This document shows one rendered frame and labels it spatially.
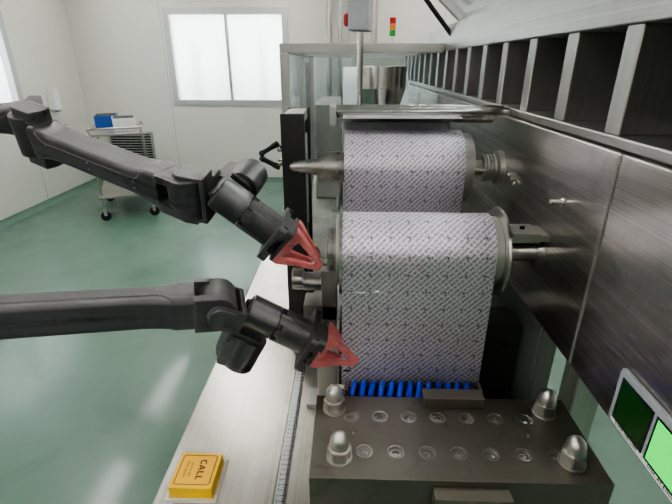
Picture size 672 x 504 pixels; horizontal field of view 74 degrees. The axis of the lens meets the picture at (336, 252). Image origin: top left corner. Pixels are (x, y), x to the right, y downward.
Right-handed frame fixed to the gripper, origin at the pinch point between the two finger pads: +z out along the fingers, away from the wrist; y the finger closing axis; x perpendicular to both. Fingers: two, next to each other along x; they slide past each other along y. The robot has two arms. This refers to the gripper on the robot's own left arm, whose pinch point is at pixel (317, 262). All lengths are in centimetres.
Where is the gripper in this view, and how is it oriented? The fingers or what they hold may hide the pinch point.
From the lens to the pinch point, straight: 74.3
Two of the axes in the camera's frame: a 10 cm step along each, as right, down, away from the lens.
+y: -0.1, 4.0, -9.2
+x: 6.3, -7.1, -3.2
